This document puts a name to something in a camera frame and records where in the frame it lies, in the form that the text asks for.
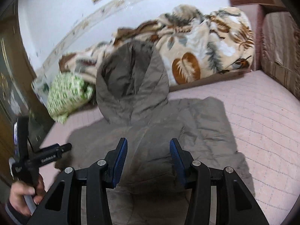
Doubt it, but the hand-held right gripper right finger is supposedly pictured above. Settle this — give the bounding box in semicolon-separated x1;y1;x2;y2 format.
169;138;270;225

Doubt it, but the person's left hand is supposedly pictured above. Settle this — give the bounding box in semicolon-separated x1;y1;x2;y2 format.
10;175;46;216

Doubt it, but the green patterned pillow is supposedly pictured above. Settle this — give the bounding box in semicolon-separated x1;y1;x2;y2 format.
46;72;95;124

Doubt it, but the leaf print fleece blanket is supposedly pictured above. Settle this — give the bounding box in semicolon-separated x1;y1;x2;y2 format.
58;4;256;86

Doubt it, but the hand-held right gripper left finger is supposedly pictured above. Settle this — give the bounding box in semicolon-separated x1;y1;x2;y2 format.
27;138;128;225

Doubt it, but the wooden door with glass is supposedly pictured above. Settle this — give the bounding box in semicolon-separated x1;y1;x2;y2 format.
0;19;55;185

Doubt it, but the striped floral sofa cushion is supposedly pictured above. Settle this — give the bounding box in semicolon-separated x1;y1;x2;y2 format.
261;10;300;94

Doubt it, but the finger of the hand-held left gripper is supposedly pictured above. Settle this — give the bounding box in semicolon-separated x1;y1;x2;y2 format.
56;143;72;155

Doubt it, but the grey-brown hooded jacket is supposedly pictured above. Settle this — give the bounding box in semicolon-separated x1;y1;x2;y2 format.
55;40;255;225

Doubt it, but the white printed plastic bag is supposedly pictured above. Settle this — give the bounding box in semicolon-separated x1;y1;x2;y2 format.
31;75;57;104

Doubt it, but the pink quilted mattress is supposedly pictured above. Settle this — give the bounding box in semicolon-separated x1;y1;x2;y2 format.
40;69;300;225

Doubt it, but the person's left forearm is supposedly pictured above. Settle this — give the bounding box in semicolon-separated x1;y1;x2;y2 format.
5;200;31;225

